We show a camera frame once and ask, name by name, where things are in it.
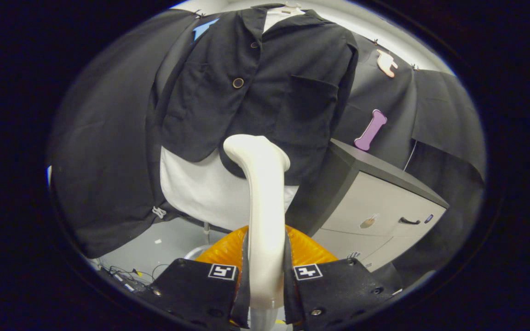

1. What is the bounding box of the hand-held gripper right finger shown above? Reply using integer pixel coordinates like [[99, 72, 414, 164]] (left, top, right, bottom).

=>
[[284, 225, 402, 331]]

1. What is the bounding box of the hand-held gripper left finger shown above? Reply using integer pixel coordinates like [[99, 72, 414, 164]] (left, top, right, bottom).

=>
[[136, 225, 251, 331]]

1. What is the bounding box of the white garment steamer base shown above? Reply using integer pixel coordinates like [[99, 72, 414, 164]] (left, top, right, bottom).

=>
[[184, 244, 211, 261]]

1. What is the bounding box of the white garment steamer head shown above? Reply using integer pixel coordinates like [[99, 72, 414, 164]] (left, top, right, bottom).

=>
[[223, 134, 291, 309]]

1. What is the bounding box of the white shirt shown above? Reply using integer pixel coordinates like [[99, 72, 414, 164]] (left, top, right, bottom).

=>
[[160, 7, 306, 231]]

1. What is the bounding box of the black suit jacket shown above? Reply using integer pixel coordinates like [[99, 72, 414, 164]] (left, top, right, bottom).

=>
[[155, 4, 360, 187]]

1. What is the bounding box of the grey cabinet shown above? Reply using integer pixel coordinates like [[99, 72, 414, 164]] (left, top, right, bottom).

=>
[[286, 138, 449, 273]]

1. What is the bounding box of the black backdrop cloth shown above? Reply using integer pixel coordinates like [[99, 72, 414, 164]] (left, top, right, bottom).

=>
[[48, 8, 486, 288]]

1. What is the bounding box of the black cable bundle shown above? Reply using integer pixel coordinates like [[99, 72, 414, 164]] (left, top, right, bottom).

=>
[[97, 263, 167, 293]]

